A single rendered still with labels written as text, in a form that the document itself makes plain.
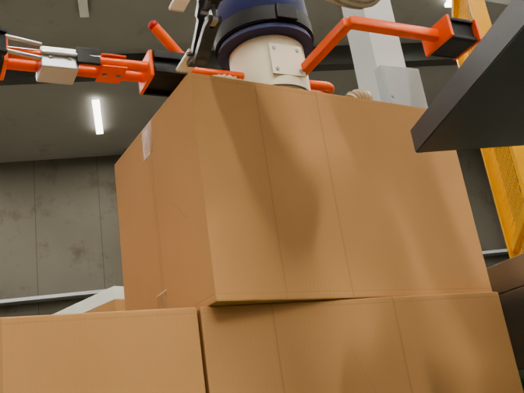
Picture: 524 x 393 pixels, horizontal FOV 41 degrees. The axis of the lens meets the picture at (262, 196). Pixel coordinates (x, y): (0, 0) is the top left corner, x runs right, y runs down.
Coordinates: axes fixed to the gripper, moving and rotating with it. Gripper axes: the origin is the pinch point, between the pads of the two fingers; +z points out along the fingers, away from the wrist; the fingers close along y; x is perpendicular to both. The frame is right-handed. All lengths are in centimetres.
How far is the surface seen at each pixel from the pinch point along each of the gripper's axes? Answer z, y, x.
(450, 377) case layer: -8, 68, 39
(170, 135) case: 0.7, 20.6, -4.1
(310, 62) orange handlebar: 2.1, 0.7, 29.3
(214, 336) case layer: -6, 58, -3
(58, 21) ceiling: 734, -523, 133
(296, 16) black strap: 2.2, -10.5, 28.1
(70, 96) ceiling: 938, -523, 189
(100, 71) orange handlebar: 13.0, 1.3, -12.3
